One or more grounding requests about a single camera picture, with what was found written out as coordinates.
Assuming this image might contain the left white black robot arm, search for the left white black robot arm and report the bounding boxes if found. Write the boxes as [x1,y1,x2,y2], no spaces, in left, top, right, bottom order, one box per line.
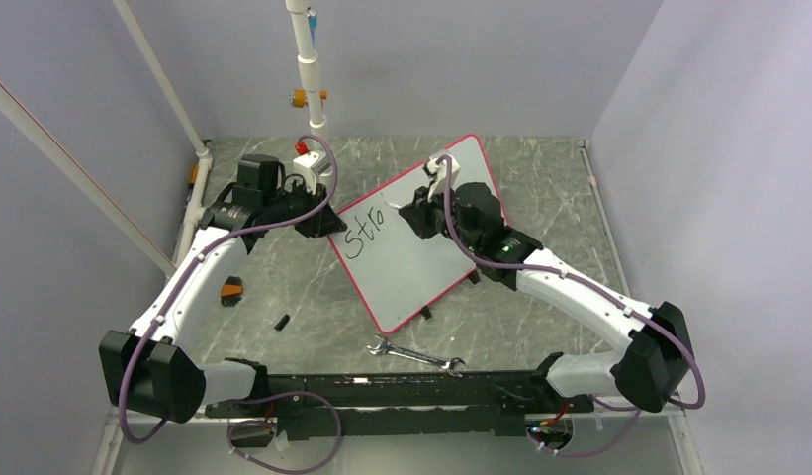
[99,150,346,423]

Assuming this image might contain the silver double ended wrench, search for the silver double ended wrench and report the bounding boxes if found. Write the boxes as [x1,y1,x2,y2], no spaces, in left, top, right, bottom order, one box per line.
[366,335,467,378]

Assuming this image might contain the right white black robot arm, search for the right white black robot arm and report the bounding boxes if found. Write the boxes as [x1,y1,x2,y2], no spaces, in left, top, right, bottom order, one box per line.
[398,182,694,413]

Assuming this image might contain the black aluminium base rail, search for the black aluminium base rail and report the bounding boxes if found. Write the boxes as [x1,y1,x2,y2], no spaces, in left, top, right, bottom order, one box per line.
[107,370,685,453]

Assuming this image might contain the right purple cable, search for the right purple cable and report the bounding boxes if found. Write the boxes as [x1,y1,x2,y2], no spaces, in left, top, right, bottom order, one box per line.
[438,155,707,459]

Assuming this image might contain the black marker cap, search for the black marker cap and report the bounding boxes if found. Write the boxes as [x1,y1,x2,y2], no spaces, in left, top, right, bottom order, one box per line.
[274,314,291,332]

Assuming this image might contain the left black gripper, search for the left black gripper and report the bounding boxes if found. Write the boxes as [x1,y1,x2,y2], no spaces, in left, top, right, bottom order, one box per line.
[263,177,344,238]

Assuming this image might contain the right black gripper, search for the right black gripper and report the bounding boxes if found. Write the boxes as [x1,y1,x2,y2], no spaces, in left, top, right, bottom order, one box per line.
[400,179,482,253]

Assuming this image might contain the red framed whiteboard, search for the red framed whiteboard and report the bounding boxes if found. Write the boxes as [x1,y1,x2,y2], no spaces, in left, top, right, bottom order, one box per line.
[328,161,476,334]

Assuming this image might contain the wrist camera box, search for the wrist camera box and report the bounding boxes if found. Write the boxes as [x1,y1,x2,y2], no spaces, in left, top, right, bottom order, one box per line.
[423,150,460,201]
[293,142,333,194]

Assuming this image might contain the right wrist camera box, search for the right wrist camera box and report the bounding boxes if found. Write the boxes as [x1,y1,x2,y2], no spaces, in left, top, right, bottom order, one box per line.
[423,150,460,201]

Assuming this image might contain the purple cable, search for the purple cable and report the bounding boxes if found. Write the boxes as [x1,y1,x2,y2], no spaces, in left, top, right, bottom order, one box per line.
[118,134,343,475]
[438,155,707,459]

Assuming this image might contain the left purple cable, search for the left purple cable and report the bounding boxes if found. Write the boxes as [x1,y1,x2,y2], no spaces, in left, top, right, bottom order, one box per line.
[118,134,343,475]

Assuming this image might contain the orange black small block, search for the orange black small block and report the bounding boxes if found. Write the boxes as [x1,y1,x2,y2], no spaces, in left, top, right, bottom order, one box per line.
[220,276,243,307]

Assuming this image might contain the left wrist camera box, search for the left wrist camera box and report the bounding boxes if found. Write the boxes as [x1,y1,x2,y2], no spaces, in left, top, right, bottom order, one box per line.
[293,142,333,194]

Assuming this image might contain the white pvc pipe frame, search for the white pvc pipe frame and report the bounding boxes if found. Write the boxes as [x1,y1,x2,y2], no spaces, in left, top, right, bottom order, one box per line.
[0,0,332,277]

